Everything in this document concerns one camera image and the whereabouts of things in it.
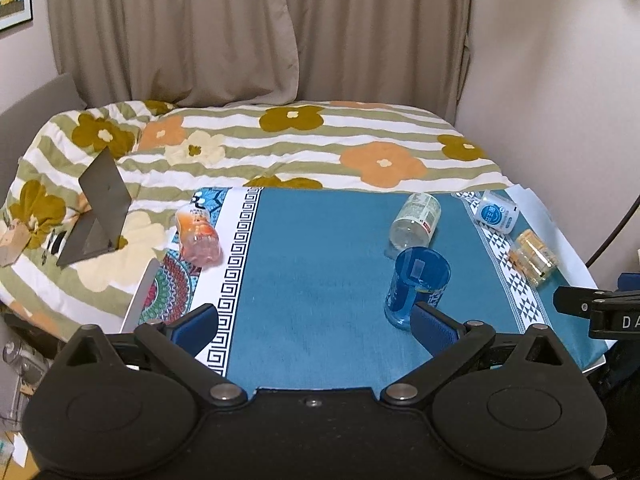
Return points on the beige curtain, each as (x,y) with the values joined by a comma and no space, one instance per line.
(200,35)

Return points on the grey tablet on stand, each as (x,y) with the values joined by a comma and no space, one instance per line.
(97,210)

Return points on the clear plastic container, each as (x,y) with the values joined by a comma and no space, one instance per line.
(17,367)

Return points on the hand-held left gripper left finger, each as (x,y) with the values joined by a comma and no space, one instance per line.
(197,329)

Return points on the transparent blue cup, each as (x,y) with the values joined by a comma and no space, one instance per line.
(419,280)

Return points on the grey headboard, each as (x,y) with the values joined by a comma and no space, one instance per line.
(35,105)

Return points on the blue patterned cloth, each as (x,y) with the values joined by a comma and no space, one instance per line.
(320,270)

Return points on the small amber bottle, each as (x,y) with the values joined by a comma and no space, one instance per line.
(532,258)

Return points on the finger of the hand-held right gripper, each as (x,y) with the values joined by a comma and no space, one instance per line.
(575,301)

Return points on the orange drink bottle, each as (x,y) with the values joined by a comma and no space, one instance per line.
(199,237)

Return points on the small white blue-label bottle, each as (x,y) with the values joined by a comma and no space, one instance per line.
(495,212)

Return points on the brown paper tag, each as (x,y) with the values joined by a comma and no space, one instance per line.
(11,245)

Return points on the clear plastic bottle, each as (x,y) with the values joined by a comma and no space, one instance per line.
(415,220)

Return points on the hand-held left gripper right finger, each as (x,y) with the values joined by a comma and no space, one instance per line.
(434,331)

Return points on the silver flat panel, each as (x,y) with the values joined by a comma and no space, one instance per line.
(141,295)

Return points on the floral striped blanket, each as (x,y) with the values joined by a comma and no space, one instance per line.
(310,150)

